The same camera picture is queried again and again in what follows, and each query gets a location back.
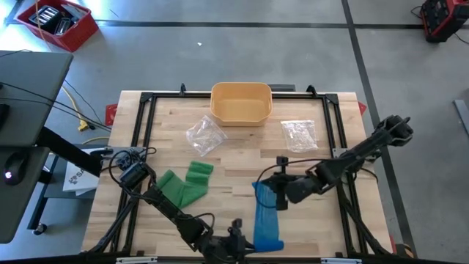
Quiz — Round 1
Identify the green elastic bandage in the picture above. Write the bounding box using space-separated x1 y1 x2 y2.
155 160 215 209

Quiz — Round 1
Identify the black table frame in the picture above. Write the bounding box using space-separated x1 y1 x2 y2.
87 83 393 257

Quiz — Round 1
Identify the grey desk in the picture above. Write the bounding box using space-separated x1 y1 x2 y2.
0 50 74 245

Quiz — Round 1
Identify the blue elastic bandage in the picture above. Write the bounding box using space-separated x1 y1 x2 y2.
251 181 285 253

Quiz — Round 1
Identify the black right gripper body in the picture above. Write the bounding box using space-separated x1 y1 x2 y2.
269 172 325 212

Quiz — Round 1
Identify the red plastic crate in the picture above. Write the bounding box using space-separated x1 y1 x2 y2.
15 0 100 53

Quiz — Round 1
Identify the yellow cable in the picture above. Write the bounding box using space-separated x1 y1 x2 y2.
60 86 111 146

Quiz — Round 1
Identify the red and black equipment case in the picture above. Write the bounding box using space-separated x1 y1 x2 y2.
419 0 469 43

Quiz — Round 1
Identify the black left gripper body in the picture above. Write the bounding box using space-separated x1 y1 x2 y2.
199 234 254 263

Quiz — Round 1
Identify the black computer mouse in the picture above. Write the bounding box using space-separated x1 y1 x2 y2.
2 152 29 186

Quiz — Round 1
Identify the clear plastic bag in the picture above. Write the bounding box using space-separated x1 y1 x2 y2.
185 114 229 158
280 120 320 154

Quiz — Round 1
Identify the white printed paper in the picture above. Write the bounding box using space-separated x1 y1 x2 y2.
62 146 111 197

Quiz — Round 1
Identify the yellow plastic bin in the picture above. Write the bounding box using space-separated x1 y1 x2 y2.
210 81 274 128

